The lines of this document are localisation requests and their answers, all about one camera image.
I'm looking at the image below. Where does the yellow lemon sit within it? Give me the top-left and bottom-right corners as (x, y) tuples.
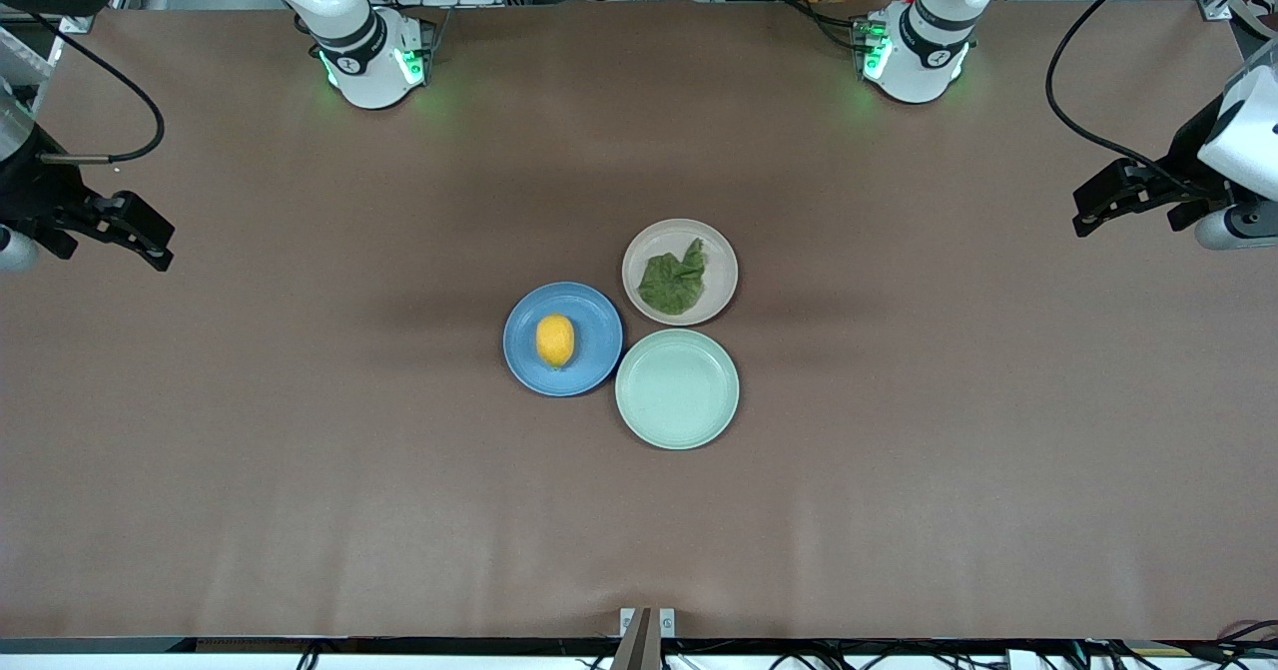
(536, 315), (576, 368)

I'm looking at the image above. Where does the green lettuce leaf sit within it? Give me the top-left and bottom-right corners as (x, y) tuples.
(638, 239), (708, 316)

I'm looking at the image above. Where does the beige plate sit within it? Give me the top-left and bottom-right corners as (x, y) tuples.
(622, 219), (739, 327)

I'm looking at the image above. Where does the blue plate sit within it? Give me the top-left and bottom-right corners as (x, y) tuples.
(503, 282), (624, 397)

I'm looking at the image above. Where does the light green plate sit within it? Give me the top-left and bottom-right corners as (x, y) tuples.
(615, 329), (741, 450)

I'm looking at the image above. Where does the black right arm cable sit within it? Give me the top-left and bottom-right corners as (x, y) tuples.
(30, 11), (167, 166)

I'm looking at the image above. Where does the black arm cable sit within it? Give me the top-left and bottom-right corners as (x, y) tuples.
(30, 11), (167, 166)
(1044, 0), (1214, 198)

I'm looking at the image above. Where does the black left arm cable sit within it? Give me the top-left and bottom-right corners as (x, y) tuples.
(1044, 0), (1214, 198)

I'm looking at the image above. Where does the grey metal side frame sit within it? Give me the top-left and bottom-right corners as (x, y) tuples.
(0, 23), (53, 104)

